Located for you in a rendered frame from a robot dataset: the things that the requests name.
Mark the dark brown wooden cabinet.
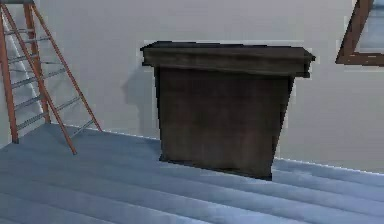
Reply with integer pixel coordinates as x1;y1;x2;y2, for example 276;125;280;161
139;40;317;181

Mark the orange step ladder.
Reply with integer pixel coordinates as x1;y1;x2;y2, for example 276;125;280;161
0;0;103;156

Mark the brown framed window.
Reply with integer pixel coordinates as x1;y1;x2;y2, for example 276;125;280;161
335;0;384;67

